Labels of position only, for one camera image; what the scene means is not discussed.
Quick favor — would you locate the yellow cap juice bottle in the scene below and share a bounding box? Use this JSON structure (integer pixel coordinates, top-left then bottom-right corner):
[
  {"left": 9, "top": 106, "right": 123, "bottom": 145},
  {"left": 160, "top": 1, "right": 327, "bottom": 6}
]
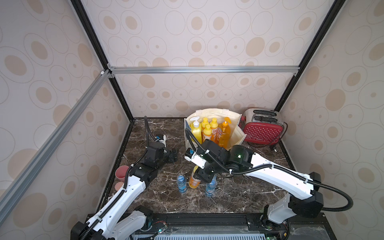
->
[
  {"left": 210, "top": 118, "right": 219, "bottom": 142},
  {"left": 189, "top": 166, "right": 201, "bottom": 189},
  {"left": 203, "top": 124, "right": 212, "bottom": 143},
  {"left": 201, "top": 118, "right": 209, "bottom": 131}
]

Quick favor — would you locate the orange dish soap pump bottle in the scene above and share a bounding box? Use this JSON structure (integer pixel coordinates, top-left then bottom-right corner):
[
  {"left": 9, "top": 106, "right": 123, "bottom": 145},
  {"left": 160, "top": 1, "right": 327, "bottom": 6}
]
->
[{"left": 217, "top": 117, "right": 232, "bottom": 149}]

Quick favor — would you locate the yellow dish soap pump bottle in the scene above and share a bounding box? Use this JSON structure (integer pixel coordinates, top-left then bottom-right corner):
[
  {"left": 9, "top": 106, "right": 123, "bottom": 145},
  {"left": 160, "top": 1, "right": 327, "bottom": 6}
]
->
[{"left": 190, "top": 116, "right": 202, "bottom": 144}]

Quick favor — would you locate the cream starry night shopping bag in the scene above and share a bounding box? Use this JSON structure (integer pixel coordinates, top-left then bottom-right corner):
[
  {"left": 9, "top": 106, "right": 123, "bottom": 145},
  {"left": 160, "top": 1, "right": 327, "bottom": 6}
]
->
[{"left": 184, "top": 108, "right": 246, "bottom": 150}]

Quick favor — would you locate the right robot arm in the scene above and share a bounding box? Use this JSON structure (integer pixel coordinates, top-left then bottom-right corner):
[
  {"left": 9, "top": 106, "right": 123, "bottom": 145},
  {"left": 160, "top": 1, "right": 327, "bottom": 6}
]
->
[{"left": 185, "top": 129, "right": 354, "bottom": 230}]

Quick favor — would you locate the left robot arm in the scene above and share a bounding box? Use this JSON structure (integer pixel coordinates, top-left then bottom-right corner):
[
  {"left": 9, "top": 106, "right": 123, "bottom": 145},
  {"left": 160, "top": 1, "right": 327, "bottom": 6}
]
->
[{"left": 70, "top": 119, "right": 178, "bottom": 240}]

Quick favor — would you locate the blue cap water bottle front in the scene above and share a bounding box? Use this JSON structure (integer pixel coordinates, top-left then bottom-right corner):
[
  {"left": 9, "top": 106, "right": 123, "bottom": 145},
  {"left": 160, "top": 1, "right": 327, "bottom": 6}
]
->
[{"left": 206, "top": 176, "right": 217, "bottom": 197}]

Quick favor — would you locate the blue cap water bottle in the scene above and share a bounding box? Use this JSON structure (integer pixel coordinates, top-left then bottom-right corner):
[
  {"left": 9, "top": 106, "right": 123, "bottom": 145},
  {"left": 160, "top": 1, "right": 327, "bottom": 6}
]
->
[
  {"left": 206, "top": 176, "right": 217, "bottom": 197},
  {"left": 177, "top": 175, "right": 187, "bottom": 194}
]

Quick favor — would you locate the blue cap water bottle left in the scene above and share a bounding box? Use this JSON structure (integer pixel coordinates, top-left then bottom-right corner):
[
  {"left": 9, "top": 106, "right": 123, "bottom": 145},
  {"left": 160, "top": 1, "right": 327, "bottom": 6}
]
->
[{"left": 177, "top": 175, "right": 187, "bottom": 194}]

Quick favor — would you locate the pink plastic cup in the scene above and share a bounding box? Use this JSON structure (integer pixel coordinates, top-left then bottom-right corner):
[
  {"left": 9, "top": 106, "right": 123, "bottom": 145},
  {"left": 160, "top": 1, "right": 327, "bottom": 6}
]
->
[{"left": 115, "top": 165, "right": 130, "bottom": 182}]

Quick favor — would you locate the red white toaster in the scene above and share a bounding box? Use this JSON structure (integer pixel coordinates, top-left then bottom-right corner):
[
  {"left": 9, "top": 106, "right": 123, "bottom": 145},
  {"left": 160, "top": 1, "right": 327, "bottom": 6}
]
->
[{"left": 239, "top": 108, "right": 288, "bottom": 148}]

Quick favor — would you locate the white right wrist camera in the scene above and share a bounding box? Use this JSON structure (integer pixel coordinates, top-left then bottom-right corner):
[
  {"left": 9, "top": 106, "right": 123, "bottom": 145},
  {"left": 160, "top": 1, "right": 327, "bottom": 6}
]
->
[{"left": 185, "top": 148, "right": 207, "bottom": 169}]

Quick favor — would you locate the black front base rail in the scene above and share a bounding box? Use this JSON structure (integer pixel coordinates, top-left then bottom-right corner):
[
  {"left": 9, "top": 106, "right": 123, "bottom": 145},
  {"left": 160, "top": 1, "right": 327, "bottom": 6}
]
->
[{"left": 126, "top": 214, "right": 336, "bottom": 240}]

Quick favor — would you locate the silver horizontal frame bar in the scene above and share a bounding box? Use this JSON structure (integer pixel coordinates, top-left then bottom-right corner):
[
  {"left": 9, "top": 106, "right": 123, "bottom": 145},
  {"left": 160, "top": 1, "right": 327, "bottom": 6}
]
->
[{"left": 111, "top": 66, "right": 300, "bottom": 75}]

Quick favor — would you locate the silver diagonal frame bar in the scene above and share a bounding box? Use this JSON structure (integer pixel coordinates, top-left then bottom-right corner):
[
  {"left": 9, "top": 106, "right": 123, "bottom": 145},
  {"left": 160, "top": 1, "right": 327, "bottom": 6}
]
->
[{"left": 1, "top": 70, "right": 111, "bottom": 224}]

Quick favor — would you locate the black left frame post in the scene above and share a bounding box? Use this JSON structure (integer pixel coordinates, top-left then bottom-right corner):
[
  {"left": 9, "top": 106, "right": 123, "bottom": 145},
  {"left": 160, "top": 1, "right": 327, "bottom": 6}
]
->
[{"left": 70, "top": 0, "right": 134, "bottom": 122}]

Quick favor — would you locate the black frame post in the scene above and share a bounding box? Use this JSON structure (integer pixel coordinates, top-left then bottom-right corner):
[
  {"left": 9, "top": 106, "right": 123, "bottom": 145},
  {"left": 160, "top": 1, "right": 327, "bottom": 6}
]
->
[
  {"left": 70, "top": 0, "right": 134, "bottom": 122},
  {"left": 274, "top": 0, "right": 347, "bottom": 112}
]

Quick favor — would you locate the black right frame post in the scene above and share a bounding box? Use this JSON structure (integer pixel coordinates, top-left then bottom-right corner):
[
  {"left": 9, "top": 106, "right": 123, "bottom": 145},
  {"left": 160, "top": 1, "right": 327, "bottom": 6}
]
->
[{"left": 274, "top": 0, "right": 347, "bottom": 112}]

